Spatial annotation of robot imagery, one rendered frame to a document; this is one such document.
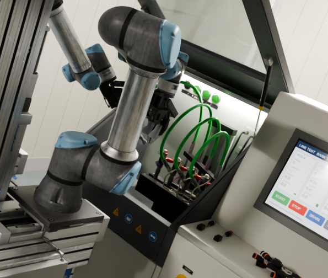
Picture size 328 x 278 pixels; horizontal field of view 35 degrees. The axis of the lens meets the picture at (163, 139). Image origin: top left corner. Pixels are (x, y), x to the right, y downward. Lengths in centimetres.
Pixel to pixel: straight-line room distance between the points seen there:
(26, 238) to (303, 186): 102
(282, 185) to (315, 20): 244
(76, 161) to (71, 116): 306
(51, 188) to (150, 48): 53
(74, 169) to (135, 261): 67
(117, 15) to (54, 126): 318
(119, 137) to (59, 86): 293
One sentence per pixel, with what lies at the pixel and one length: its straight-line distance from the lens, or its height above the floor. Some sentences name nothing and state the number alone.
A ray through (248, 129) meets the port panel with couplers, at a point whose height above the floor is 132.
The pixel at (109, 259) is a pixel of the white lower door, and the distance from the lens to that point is 221.
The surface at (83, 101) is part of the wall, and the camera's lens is 461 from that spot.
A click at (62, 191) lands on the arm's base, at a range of 159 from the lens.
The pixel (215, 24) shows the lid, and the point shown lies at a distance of 210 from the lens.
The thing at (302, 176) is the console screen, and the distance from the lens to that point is 202.
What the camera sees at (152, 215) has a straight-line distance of 203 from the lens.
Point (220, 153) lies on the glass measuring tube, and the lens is 243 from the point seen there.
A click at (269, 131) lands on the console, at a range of 210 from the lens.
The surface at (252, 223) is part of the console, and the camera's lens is 207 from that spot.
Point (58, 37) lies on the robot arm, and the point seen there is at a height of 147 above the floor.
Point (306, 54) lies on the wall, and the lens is 427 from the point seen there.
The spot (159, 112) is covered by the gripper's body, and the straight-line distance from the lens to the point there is 187.
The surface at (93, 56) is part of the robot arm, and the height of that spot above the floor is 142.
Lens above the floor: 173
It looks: 14 degrees down
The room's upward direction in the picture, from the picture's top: 20 degrees clockwise
